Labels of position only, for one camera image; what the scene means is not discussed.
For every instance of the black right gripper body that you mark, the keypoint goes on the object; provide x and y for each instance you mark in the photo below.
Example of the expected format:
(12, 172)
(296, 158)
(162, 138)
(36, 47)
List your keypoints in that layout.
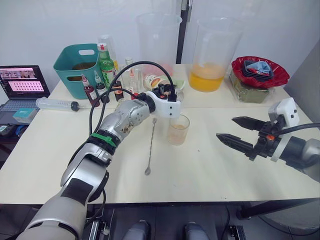
(265, 143)

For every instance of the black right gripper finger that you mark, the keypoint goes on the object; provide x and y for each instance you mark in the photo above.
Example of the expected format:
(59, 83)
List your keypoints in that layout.
(247, 122)
(235, 141)

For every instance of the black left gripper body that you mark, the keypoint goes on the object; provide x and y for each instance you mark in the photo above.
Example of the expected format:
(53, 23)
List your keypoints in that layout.
(162, 91)

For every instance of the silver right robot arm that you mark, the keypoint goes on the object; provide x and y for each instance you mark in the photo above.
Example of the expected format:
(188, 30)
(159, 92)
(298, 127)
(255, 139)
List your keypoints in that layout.
(310, 150)

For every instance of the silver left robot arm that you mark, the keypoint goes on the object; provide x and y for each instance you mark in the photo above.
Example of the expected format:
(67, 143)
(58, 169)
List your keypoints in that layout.
(82, 162)

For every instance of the small clear glass bottle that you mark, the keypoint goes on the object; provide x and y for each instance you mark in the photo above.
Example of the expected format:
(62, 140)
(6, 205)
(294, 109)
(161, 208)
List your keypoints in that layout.
(131, 77)

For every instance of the clear drinking glass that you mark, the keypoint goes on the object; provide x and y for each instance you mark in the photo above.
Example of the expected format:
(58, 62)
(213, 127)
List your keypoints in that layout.
(178, 132)

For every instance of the small brown sauce bottle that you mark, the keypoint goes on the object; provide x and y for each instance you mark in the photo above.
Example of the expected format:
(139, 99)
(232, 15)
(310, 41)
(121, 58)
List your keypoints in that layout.
(118, 92)

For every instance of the large beaker with orange juice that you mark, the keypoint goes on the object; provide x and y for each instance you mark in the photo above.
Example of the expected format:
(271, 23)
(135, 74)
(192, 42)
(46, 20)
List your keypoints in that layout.
(207, 77)

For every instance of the long metal bar spoon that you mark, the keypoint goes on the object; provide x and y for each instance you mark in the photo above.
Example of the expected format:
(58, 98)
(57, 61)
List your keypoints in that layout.
(151, 145)

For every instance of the green glass bottle red cap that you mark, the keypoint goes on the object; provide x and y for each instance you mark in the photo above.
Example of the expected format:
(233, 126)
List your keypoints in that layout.
(106, 67)

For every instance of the black dropper bottle white label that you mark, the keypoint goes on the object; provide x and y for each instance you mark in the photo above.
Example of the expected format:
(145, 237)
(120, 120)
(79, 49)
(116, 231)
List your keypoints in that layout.
(101, 90)

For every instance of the dark red dropper bottle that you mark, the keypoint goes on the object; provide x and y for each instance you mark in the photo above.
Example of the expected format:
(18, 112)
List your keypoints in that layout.
(91, 95)

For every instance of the clear plastic bottle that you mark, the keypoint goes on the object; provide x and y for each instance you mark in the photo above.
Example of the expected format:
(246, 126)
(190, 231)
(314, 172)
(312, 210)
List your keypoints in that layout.
(108, 41)

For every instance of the pale green dish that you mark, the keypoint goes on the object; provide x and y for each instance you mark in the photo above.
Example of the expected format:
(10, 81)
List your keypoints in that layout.
(180, 83)

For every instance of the clear box with green contents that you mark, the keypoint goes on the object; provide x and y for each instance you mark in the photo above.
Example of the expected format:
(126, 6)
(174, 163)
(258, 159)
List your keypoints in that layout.
(250, 93)

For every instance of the stacked black trays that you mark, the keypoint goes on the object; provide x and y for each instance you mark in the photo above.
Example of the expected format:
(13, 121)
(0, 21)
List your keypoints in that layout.
(250, 72)

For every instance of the large empty clear beaker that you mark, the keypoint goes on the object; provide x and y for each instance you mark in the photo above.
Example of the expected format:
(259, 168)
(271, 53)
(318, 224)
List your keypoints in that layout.
(157, 40)

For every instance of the blue cloth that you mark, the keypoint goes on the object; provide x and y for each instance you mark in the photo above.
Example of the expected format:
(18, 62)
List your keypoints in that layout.
(262, 67)

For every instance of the red wavy plastic bowl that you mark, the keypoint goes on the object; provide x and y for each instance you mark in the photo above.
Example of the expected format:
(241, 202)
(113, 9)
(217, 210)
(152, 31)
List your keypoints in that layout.
(280, 75)

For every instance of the teal plastic basket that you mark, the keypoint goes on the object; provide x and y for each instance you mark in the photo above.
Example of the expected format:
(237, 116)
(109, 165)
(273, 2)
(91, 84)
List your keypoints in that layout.
(67, 72)

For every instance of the dark grey rounded shape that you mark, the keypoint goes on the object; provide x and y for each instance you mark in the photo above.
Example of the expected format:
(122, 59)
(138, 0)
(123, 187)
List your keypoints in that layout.
(137, 231)
(197, 231)

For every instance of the large clear plastic syringe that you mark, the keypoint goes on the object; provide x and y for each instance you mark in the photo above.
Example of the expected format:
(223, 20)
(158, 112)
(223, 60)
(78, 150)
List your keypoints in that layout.
(55, 103)

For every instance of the open laptop computer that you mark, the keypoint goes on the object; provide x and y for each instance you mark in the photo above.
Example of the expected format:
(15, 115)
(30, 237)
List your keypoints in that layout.
(22, 82)

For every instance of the small teal box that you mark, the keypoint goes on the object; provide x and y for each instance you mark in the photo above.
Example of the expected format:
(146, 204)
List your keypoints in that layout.
(23, 115)

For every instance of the black handheld device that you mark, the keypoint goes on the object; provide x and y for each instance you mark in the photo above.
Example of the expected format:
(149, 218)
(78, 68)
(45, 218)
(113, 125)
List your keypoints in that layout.
(6, 130)

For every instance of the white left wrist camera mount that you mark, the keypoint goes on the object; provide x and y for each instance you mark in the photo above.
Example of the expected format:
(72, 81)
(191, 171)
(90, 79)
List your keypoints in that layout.
(166, 107)

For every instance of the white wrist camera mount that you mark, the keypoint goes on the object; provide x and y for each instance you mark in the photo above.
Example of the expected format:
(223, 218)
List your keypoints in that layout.
(287, 110)
(166, 107)

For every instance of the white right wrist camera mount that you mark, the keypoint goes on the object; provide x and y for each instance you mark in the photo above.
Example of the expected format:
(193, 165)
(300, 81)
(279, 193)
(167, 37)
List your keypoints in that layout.
(287, 110)

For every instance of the black table frame bar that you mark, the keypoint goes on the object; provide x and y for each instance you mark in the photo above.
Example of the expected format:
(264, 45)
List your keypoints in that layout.
(275, 207)

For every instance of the black vertical post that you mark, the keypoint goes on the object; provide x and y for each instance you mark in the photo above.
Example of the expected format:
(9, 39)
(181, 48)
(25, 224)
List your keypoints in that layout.
(183, 30)

